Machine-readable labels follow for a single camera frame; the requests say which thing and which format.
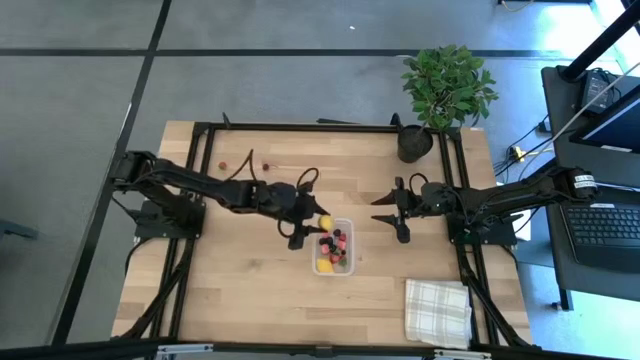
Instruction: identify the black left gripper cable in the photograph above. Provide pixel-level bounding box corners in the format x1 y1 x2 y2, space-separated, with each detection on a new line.
296 166 321 194

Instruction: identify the black keyboard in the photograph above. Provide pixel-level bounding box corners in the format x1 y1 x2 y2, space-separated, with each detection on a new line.
560 202 640 275

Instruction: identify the grey chair base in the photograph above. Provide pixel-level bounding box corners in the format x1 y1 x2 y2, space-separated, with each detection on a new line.
0 218 40 242

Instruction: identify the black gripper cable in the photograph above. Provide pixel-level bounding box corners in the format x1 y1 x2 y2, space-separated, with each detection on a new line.
296 166 321 194
408 172 432 196

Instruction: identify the black diagonal post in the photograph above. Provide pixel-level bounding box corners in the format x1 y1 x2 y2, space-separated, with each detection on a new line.
558 0 640 82

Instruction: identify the black desk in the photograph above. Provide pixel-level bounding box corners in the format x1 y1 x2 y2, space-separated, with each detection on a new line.
542 178 640 312
541 64 640 194

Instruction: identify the beige plaid cloth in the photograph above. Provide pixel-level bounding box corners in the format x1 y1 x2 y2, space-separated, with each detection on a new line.
403 278 474 350

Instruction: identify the black computer monitor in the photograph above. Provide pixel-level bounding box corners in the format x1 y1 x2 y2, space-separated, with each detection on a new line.
568 83 640 155

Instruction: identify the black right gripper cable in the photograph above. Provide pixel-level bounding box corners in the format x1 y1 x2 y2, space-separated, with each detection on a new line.
408 172 432 196

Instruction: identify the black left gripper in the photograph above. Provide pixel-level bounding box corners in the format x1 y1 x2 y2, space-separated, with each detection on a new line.
284 194 330 251

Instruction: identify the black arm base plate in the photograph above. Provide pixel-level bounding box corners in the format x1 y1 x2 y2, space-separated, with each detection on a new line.
133 199 207 240
446 205 519 247

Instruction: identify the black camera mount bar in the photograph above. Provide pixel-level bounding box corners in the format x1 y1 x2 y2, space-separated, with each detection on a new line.
0 337 640 360

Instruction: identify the green potted plant black pot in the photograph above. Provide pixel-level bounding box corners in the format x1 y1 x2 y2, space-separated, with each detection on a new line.
397 44 500 165

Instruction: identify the white cable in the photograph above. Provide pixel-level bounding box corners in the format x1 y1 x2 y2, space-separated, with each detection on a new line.
547 60 640 146

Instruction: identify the black power adapter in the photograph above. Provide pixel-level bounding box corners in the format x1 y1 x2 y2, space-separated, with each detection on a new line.
579 68 623 115

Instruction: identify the black power cable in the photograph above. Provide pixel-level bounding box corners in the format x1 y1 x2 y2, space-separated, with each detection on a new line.
494 117 554 176

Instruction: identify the dark left arm cable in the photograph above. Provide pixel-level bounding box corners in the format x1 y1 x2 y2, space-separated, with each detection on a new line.
225 148 258 182

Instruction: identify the yellow floor cable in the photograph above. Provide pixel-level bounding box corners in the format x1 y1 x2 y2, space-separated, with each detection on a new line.
499 0 534 14

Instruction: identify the clear plastic tupperware container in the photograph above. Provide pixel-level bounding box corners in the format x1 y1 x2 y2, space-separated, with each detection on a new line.
311 217 356 277

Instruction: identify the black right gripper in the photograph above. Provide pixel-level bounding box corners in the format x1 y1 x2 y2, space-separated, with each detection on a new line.
370 177 451 245

